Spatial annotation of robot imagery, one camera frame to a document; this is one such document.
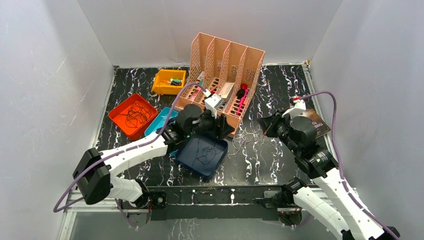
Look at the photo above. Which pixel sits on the yellow plastic bin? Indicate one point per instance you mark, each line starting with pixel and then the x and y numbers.
pixel 166 74

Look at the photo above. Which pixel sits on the markers in yellow bin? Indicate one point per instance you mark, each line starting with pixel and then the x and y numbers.
pixel 172 82

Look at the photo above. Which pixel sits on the teal plastic tray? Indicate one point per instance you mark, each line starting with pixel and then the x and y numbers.
pixel 159 122

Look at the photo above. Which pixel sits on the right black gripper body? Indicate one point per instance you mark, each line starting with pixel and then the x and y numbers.
pixel 282 128

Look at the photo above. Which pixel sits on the red black bottle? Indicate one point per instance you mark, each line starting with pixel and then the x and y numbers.
pixel 242 91

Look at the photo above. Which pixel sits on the peach file organizer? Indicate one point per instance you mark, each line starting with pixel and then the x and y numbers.
pixel 215 61

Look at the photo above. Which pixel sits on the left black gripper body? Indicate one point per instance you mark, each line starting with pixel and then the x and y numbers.
pixel 216 125

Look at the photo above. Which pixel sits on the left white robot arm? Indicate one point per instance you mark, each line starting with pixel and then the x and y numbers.
pixel 96 173

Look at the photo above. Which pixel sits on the white pink box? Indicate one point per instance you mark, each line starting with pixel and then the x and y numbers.
pixel 226 91

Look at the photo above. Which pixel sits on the dark blue plastic tray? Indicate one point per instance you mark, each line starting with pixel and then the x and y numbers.
pixel 202 154

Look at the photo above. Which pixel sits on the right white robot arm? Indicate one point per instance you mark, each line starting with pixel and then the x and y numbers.
pixel 347 218

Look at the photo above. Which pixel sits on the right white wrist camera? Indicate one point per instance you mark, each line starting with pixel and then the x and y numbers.
pixel 297 107

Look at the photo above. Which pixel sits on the orange plastic tray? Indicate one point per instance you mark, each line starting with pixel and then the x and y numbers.
pixel 133 116

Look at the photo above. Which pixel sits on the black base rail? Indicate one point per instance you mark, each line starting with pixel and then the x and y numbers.
pixel 217 202

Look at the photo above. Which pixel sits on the pink pen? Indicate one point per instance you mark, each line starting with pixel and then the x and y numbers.
pixel 242 99

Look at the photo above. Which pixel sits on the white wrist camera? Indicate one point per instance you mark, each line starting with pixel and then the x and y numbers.
pixel 297 107
pixel 212 103

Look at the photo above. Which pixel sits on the brown book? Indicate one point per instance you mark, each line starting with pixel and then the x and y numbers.
pixel 319 124

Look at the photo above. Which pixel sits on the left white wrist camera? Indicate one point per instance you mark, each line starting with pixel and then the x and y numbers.
pixel 212 103

